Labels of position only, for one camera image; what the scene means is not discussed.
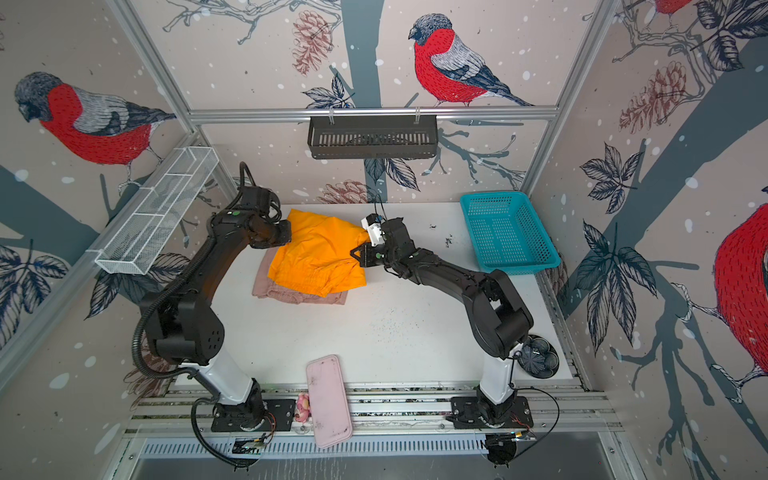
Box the pink shorts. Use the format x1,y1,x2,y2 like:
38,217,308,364
252,248,348,305

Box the teal plastic basket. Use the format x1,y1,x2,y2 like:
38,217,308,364
460,191,561,275

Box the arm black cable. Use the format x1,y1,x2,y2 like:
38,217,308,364
509,353,562,460
130,160,259,470

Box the small pink toy figure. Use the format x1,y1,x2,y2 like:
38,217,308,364
294,392,311,424

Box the white wire mesh shelf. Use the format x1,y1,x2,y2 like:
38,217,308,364
95,146,219,275

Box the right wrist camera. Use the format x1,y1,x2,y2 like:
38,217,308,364
361,213,385,247

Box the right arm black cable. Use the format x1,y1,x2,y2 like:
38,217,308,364
509,353,562,460

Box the circuit board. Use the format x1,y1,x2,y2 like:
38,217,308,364
232,438,270,455
495,430,538,445

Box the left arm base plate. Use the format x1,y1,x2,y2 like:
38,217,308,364
211,399,296,433

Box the orange shorts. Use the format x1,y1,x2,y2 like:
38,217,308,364
268,209,369,297

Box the pink tray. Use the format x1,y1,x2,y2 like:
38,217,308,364
305,355,353,449

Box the left circuit board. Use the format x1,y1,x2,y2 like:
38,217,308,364
232,438,270,455

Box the black hanging wire basket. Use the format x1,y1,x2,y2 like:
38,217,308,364
307,115,438,160

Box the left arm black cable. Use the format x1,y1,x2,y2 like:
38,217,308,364
130,160,259,470

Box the right circuit board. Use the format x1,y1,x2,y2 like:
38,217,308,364
495,430,538,445

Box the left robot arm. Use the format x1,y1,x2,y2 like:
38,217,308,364
131,186,291,425

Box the aluminium frame crossbar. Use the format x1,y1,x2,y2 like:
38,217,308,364
187,106,560,125

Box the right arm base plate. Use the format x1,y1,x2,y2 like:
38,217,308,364
445,395,533,430

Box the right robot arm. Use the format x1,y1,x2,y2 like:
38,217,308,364
350,213,534,428

